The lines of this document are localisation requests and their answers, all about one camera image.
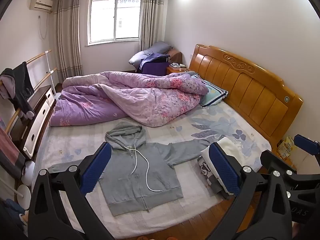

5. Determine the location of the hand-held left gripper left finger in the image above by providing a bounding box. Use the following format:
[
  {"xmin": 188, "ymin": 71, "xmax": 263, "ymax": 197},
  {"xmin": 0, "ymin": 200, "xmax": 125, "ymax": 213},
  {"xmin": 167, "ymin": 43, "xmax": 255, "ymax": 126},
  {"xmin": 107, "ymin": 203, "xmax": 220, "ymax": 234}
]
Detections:
[{"xmin": 28, "ymin": 142, "xmax": 115, "ymax": 240}]

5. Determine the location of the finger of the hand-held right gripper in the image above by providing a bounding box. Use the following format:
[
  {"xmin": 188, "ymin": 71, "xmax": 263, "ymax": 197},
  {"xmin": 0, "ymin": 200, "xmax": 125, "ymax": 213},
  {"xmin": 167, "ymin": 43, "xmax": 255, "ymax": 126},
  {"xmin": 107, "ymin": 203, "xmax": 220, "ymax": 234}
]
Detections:
[
  {"xmin": 260, "ymin": 150, "xmax": 302, "ymax": 178},
  {"xmin": 293, "ymin": 134, "xmax": 320, "ymax": 157}
]

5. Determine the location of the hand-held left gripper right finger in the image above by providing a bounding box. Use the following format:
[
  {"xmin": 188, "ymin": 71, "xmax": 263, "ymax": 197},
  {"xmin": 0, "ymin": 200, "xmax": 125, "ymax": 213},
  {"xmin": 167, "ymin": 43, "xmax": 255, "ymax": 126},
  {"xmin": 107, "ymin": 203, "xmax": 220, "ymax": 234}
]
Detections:
[{"xmin": 207, "ymin": 142, "xmax": 297, "ymax": 240}]

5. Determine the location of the grey zip hoodie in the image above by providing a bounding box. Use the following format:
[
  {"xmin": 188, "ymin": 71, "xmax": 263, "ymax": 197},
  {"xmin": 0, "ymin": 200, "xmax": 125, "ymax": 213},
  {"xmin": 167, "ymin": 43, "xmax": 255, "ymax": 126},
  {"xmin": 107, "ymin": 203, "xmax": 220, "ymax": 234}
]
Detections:
[{"xmin": 47, "ymin": 121, "xmax": 218, "ymax": 217}]

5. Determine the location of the yellow package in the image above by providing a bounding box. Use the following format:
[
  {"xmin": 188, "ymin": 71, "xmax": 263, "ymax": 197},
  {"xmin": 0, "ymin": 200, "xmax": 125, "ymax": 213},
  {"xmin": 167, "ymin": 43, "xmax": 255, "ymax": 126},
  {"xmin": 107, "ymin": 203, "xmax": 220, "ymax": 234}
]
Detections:
[{"xmin": 277, "ymin": 136, "xmax": 300, "ymax": 159}]

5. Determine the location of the white printed folded cloth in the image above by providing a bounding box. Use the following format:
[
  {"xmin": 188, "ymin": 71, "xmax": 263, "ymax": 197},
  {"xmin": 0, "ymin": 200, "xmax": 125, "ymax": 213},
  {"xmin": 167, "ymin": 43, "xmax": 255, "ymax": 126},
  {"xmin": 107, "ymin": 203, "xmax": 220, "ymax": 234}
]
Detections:
[{"xmin": 197, "ymin": 136, "xmax": 240, "ymax": 200}]

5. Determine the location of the white round object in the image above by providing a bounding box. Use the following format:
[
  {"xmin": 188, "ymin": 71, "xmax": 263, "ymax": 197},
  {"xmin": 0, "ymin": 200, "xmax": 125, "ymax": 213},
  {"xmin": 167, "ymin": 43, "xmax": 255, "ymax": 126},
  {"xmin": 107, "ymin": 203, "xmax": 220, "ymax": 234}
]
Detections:
[
  {"xmin": 16, "ymin": 184, "xmax": 32, "ymax": 209},
  {"xmin": 21, "ymin": 161, "xmax": 34, "ymax": 187}
]

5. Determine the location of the blue patterned pillow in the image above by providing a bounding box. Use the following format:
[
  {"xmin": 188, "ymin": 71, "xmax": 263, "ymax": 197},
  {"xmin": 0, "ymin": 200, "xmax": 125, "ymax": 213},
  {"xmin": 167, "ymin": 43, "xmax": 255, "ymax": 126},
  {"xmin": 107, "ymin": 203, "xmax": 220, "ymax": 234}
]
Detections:
[{"xmin": 199, "ymin": 79, "xmax": 229, "ymax": 108}]

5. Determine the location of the white drawer cabinet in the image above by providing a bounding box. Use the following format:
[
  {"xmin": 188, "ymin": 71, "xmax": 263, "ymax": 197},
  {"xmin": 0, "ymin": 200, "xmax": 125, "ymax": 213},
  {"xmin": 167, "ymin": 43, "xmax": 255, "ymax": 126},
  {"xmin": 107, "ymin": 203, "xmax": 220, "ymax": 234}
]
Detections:
[{"xmin": 11, "ymin": 85, "xmax": 56, "ymax": 159}]

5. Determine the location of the purple floral quilt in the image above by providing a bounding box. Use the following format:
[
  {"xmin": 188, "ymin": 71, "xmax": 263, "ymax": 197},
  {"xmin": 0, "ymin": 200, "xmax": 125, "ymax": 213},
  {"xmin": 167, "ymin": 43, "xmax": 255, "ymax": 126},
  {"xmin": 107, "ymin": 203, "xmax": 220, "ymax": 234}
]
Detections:
[{"xmin": 49, "ymin": 70, "xmax": 209, "ymax": 127}]

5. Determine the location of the wooden bed headboard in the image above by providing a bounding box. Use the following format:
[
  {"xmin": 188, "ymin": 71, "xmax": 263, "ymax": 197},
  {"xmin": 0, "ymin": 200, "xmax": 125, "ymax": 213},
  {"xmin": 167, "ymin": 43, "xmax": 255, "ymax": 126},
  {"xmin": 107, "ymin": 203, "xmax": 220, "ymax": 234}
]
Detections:
[{"xmin": 189, "ymin": 44, "xmax": 304, "ymax": 143}]

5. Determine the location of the red striped cloth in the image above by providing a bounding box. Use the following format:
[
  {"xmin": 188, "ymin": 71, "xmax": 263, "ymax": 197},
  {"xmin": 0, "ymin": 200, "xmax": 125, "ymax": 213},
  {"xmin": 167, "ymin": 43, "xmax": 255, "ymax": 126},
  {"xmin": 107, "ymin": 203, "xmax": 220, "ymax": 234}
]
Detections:
[{"xmin": 0, "ymin": 125, "xmax": 26, "ymax": 178}]

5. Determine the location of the blue cloth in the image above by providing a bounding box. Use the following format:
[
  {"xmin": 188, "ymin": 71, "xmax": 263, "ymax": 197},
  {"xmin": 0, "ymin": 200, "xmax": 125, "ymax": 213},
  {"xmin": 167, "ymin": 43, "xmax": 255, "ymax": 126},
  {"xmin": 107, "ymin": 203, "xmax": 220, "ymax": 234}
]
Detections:
[{"xmin": 0, "ymin": 199, "xmax": 28, "ymax": 230}]

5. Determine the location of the dark hanging jacket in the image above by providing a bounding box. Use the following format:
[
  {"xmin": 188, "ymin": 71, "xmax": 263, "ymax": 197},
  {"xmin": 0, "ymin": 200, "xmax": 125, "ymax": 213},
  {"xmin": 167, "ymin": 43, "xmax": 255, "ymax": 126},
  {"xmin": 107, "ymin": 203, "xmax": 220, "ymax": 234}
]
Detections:
[{"xmin": 0, "ymin": 61, "xmax": 35, "ymax": 120}]

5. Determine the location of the lilac hanging garment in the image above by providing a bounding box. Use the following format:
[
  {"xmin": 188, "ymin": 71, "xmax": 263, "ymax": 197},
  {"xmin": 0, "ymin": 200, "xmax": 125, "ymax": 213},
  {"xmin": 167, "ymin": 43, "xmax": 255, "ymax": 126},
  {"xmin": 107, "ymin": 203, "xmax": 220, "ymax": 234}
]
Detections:
[{"xmin": 0, "ymin": 77, "xmax": 16, "ymax": 100}]

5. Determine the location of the brown cushion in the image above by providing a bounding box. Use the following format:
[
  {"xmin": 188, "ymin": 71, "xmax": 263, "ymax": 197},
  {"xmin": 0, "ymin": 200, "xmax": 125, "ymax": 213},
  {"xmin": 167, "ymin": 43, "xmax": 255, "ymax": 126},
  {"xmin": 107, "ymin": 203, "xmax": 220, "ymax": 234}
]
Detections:
[{"xmin": 167, "ymin": 49, "xmax": 182, "ymax": 64}]

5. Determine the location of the grey bedding pile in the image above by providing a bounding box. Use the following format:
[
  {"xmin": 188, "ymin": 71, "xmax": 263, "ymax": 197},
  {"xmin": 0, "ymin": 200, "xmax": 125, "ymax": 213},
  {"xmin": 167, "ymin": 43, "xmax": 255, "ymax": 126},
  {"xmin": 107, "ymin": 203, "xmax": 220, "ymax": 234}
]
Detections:
[{"xmin": 129, "ymin": 41, "xmax": 174, "ymax": 67}]

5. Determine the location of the grey striped curtain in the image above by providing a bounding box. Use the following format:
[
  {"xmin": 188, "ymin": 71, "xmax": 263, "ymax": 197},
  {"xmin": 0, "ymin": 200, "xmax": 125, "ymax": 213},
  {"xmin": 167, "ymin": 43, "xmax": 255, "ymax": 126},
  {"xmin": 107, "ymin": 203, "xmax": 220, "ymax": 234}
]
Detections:
[
  {"xmin": 54, "ymin": 0, "xmax": 83, "ymax": 82},
  {"xmin": 139, "ymin": 0, "xmax": 167, "ymax": 52}
]

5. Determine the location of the window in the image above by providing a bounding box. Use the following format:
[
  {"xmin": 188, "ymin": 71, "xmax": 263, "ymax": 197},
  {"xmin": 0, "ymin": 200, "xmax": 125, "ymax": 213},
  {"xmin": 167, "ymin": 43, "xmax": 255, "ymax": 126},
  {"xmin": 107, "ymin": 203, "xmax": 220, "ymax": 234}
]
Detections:
[{"xmin": 87, "ymin": 0, "xmax": 144, "ymax": 46}]

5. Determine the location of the white air conditioner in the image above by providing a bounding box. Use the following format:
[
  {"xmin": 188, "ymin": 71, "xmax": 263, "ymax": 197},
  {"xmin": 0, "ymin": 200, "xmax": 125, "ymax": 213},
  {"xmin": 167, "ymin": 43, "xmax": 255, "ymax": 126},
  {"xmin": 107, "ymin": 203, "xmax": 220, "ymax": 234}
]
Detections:
[{"xmin": 29, "ymin": 0, "xmax": 54, "ymax": 13}]

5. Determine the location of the wooden barre rail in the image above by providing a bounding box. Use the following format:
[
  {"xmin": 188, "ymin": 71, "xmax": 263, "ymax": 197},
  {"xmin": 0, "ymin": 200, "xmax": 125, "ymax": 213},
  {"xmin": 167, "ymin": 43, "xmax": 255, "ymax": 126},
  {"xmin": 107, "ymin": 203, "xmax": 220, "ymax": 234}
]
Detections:
[
  {"xmin": 5, "ymin": 67, "xmax": 57, "ymax": 133},
  {"xmin": 0, "ymin": 50, "xmax": 52, "ymax": 85}
]

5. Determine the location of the air conditioner cable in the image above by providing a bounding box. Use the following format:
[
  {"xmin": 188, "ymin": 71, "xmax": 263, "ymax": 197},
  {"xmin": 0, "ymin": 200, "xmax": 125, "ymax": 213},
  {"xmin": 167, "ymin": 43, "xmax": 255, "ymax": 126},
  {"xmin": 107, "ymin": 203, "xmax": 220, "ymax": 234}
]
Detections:
[{"xmin": 37, "ymin": 15, "xmax": 48, "ymax": 40}]

